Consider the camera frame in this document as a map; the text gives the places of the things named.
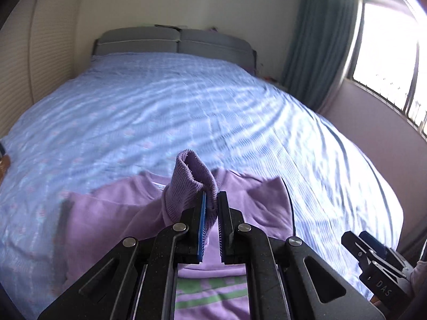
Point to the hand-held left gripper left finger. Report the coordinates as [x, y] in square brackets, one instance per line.
[201, 221]

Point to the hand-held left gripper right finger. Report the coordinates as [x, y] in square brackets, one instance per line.
[220, 226]

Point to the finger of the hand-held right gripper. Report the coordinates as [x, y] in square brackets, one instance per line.
[375, 245]
[352, 243]

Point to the purple sweatshirt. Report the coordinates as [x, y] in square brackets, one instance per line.
[260, 203]

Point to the bed with blue sheet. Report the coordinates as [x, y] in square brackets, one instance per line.
[166, 106]

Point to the grey padded headboard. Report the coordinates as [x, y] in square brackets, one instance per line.
[150, 41]

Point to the window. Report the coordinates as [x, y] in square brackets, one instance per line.
[387, 50]

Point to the folded brown garment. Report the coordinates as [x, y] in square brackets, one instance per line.
[4, 168]

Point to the teal curtain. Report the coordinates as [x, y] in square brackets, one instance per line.
[317, 40]

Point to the folded dark navy garment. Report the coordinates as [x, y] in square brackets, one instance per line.
[1, 149]

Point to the beige louvered wardrobe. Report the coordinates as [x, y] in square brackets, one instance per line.
[50, 40]

